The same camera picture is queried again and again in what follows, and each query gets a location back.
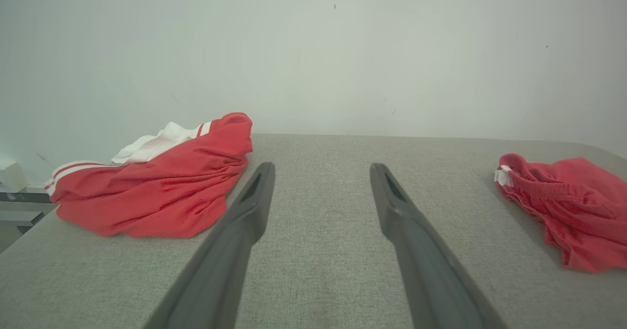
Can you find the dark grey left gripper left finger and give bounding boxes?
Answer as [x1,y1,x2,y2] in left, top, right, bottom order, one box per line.
[142,162,276,329]

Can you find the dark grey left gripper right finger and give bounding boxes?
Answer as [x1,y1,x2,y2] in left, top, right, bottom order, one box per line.
[370,163,507,329]

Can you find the red shirt with white sleeves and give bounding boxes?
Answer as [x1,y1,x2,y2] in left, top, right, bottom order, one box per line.
[44,113,254,238]

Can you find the red shorts with white stripe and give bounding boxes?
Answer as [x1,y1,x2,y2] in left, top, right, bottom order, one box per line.
[494,153,627,274]

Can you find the white box at wall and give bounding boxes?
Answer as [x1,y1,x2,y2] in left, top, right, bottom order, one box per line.
[0,159,30,193]

